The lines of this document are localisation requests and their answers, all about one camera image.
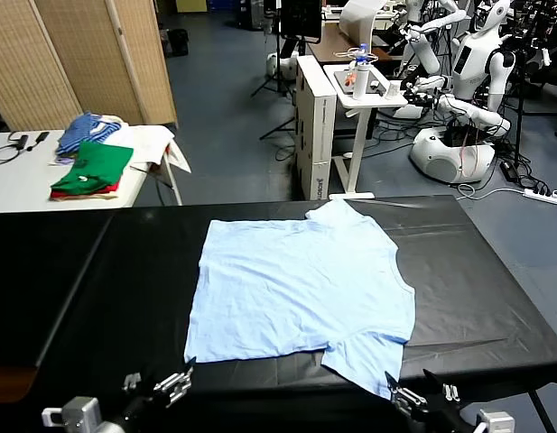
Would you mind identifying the black monitor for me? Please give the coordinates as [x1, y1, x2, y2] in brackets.
[280, 0, 323, 44]

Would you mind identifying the light blue t-shirt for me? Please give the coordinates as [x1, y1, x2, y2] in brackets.
[183, 198, 417, 401]

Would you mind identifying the bamboo folding screen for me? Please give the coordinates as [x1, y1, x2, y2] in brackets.
[0, 0, 178, 132]

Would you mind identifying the black cable with adapter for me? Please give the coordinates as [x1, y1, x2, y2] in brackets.
[0, 133, 32, 167]

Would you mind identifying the tall white cardboard box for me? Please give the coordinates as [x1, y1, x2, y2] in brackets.
[294, 54, 338, 200]

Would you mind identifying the white power strip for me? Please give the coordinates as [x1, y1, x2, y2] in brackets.
[523, 188, 557, 205]

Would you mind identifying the beige folded garment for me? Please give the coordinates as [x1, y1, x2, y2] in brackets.
[50, 192, 119, 202]

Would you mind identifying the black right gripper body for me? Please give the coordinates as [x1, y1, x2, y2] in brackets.
[395, 399, 476, 433]

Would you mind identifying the black trash bin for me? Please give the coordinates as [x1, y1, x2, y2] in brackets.
[166, 28, 190, 58]

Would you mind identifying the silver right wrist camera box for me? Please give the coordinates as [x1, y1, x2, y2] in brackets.
[476, 408, 516, 433]

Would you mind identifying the green folded shirt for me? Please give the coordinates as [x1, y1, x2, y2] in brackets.
[50, 142, 135, 193]

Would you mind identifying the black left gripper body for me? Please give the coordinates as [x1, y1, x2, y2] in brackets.
[117, 390, 173, 428]

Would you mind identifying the brown desk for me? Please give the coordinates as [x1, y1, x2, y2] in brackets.
[307, 22, 404, 64]

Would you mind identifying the white standing desk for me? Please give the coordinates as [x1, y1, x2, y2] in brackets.
[322, 62, 410, 201]

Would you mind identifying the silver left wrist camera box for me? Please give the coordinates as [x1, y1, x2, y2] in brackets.
[42, 396, 103, 429]

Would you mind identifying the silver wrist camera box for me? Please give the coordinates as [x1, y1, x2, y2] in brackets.
[42, 396, 103, 429]
[476, 408, 516, 433]

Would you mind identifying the blue striped garment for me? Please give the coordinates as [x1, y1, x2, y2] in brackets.
[56, 111, 122, 157]

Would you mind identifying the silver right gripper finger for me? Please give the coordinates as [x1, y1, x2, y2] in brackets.
[422, 368, 461, 403]
[383, 369, 429, 410]

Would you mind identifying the white side table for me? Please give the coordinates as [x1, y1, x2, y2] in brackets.
[0, 125, 184, 213]

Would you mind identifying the white cloth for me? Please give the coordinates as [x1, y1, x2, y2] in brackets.
[97, 115, 192, 175]

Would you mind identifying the black tripod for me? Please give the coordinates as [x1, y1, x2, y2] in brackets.
[250, 17, 298, 98]

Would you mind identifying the red folded garment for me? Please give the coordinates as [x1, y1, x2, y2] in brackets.
[51, 180, 122, 199]

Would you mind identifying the white tumbler bottle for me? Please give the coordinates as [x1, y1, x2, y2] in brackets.
[352, 62, 372, 100]

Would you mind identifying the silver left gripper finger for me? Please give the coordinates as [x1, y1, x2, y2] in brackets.
[153, 355, 198, 408]
[122, 372, 144, 394]

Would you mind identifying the white curved panel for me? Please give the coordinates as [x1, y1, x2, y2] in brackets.
[339, 0, 390, 50]

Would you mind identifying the black adjoining table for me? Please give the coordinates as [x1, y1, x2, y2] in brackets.
[0, 209, 115, 402]

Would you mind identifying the black light stand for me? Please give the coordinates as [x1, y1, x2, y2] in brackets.
[507, 44, 532, 169]

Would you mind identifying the small white robot base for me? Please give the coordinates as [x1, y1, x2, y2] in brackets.
[265, 51, 300, 80]

